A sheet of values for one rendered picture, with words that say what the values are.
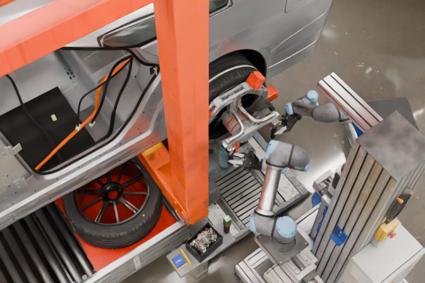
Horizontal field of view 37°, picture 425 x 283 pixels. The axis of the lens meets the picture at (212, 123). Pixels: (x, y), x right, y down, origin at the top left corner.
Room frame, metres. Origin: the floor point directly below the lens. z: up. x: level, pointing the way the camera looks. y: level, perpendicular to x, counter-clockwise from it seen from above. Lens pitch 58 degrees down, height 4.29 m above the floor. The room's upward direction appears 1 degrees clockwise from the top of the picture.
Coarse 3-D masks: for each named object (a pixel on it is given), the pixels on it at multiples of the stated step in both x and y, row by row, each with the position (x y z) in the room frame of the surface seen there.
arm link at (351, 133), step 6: (330, 102) 2.05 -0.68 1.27; (336, 108) 2.00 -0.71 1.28; (342, 114) 1.98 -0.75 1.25; (342, 120) 1.96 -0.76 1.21; (348, 120) 1.95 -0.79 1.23; (348, 126) 1.94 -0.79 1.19; (348, 132) 1.91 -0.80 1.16; (354, 132) 1.91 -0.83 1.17; (348, 138) 1.90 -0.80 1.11; (354, 138) 1.88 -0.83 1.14
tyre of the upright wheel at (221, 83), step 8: (224, 56) 2.46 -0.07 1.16; (232, 56) 2.48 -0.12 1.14; (240, 56) 2.51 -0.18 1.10; (216, 64) 2.38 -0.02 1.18; (224, 64) 2.39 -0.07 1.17; (232, 64) 2.40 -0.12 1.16; (240, 64) 2.42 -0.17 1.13; (248, 64) 2.45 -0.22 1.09; (216, 72) 2.32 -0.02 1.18; (232, 72) 2.33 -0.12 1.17; (240, 72) 2.34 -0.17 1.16; (248, 72) 2.36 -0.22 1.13; (216, 80) 2.27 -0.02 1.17; (224, 80) 2.26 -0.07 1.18; (232, 80) 2.27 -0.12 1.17; (240, 80) 2.31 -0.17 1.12; (216, 88) 2.21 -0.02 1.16; (224, 88) 2.23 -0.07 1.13; (216, 136) 2.21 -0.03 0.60
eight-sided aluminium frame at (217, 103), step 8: (240, 88) 2.26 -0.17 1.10; (248, 88) 2.24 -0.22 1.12; (264, 88) 2.34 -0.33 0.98; (224, 96) 2.18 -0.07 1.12; (232, 96) 2.19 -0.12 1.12; (240, 96) 2.21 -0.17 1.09; (264, 96) 2.32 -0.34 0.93; (216, 104) 2.13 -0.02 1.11; (224, 104) 2.13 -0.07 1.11; (216, 112) 2.10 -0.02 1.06; (248, 120) 2.31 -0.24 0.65; (224, 136) 2.20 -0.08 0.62; (216, 144) 2.12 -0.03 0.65
